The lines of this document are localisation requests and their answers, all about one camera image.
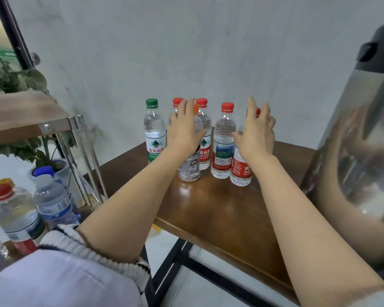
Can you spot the yellow debris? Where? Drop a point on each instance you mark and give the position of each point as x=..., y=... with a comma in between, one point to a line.
x=154, y=230

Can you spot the person's left hand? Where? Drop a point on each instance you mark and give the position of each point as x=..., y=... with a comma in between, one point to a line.
x=185, y=134

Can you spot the wooden metal shelf rack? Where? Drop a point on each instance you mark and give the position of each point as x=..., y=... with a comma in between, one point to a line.
x=22, y=115

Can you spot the green label plastic water bottle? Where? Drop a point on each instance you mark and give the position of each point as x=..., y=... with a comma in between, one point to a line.
x=155, y=134

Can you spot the yellow label plastic bottle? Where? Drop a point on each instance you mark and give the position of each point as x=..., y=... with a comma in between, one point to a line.
x=4, y=182

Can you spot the person's left forearm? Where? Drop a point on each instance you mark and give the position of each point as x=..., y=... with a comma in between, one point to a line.
x=131, y=214

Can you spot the white plant pot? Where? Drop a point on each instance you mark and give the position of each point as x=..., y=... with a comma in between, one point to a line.
x=54, y=168

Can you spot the person's right hand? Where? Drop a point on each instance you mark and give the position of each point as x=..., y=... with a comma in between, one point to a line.
x=257, y=140

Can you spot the person's right forearm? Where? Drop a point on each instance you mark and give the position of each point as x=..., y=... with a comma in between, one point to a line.
x=313, y=246

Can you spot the white cap blue label bottle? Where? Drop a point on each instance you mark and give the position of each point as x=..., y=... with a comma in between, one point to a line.
x=54, y=201

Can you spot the green potted plant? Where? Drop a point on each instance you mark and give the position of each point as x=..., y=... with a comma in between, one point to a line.
x=13, y=80

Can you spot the green red label plastic bottle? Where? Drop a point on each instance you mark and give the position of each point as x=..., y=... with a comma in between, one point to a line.
x=223, y=153

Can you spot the orange cap clear plastic bottle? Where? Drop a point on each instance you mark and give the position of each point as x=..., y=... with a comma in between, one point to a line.
x=189, y=169

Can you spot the stainless steel water dispenser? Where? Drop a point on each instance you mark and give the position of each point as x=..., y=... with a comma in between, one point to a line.
x=358, y=169

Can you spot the person's striped knit sleeve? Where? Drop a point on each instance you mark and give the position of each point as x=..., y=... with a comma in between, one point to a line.
x=64, y=271
x=377, y=298

